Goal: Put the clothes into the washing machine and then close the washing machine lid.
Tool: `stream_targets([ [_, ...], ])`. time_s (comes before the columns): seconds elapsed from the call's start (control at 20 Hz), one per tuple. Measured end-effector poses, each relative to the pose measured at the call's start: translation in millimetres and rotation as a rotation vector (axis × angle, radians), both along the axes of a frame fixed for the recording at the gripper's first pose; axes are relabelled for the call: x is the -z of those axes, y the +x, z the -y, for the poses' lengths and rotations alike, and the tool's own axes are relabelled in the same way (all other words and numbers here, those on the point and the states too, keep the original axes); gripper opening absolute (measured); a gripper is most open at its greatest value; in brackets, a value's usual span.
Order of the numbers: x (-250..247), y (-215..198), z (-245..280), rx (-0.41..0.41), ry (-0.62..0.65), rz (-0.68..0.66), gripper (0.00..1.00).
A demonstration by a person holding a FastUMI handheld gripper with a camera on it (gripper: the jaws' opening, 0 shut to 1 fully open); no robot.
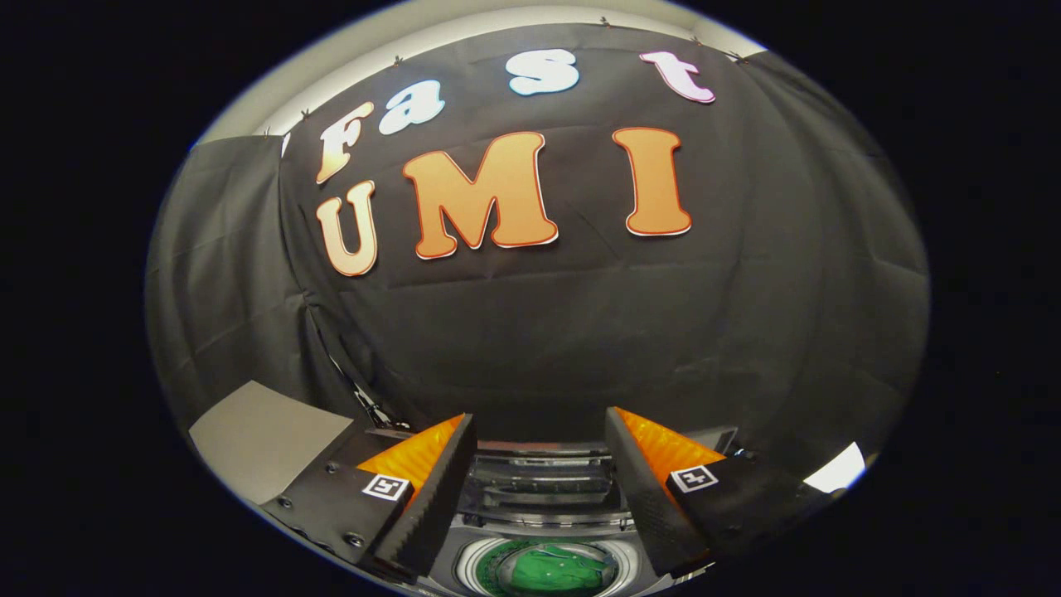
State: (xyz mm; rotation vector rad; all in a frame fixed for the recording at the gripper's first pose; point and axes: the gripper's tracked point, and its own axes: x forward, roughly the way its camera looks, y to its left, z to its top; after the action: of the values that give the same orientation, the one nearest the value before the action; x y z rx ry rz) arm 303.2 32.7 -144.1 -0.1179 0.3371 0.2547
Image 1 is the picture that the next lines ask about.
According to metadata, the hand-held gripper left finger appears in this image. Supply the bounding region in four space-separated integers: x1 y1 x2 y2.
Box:
264 415 477 581

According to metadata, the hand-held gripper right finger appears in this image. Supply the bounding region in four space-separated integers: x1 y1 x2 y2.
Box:
605 406 834 580

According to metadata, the grey washing machine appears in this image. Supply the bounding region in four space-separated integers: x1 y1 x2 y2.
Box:
348 427 739 597

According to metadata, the green polo shirt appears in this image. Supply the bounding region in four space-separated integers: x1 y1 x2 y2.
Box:
506 547 610 596

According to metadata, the black backdrop cloth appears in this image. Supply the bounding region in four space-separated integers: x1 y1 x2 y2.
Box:
145 23 931 482

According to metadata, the white flat board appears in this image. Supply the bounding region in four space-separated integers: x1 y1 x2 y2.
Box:
802 442 867 494

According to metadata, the row of small black clips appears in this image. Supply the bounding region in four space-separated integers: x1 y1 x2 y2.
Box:
264 17 747 138

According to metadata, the black cable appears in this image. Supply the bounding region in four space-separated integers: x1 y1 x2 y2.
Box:
307 298 411 432

